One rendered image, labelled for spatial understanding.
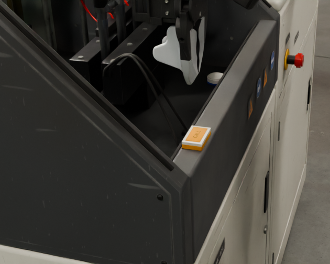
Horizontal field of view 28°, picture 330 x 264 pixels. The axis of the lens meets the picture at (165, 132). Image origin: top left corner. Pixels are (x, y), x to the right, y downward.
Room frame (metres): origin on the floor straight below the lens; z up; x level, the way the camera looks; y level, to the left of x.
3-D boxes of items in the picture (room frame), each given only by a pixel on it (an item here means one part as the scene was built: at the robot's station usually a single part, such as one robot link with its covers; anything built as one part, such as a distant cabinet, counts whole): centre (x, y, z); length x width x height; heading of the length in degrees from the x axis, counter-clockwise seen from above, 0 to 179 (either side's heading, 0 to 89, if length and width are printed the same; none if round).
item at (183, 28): (0.81, -0.03, 1.14); 0.05 x 0.02 x 0.09; 158
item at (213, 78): (1.28, -0.12, 0.84); 0.04 x 0.04 x 0.01
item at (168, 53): (0.83, -0.02, 1.09); 0.06 x 0.03 x 0.09; 68
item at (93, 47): (1.24, 0.06, 0.91); 0.34 x 0.10 x 0.15; 159
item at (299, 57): (1.45, -0.32, 0.80); 0.05 x 0.04 x 0.05; 159
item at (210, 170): (1.04, -0.12, 0.87); 0.62 x 0.04 x 0.16; 159
